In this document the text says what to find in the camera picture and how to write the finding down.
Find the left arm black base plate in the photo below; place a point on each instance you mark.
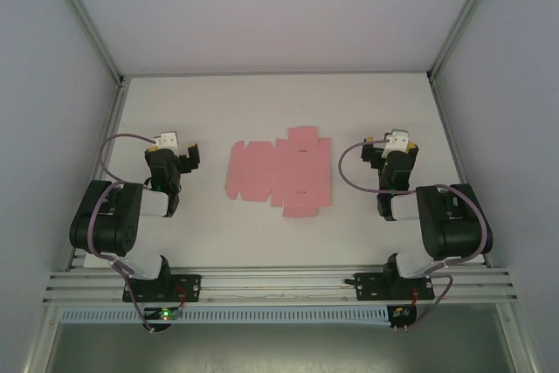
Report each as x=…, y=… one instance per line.
x=192, y=288

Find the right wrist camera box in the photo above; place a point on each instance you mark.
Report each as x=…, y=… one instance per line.
x=398, y=139

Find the short aluminium frame post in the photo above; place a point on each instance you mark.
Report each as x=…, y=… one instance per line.
x=517, y=347
x=41, y=347

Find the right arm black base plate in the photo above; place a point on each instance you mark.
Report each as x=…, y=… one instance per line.
x=369, y=288

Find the pink paper box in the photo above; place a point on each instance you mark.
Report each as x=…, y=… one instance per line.
x=279, y=172

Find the wide aluminium mounting rail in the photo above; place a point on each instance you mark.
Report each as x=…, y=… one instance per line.
x=271, y=290

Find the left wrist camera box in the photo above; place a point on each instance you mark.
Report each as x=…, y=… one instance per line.
x=167, y=140

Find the circuit board green light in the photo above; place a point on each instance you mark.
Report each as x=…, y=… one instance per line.
x=166, y=314

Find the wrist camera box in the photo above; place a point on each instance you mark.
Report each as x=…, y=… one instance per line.
x=398, y=139
x=167, y=140

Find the aluminium table side rail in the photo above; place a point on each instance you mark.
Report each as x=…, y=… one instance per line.
x=109, y=128
x=446, y=128

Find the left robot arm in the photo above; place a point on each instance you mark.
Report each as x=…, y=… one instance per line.
x=109, y=224

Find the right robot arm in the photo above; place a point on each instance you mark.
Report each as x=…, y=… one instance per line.
x=454, y=224

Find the circuit board without light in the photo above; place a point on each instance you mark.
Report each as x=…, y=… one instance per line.
x=401, y=313

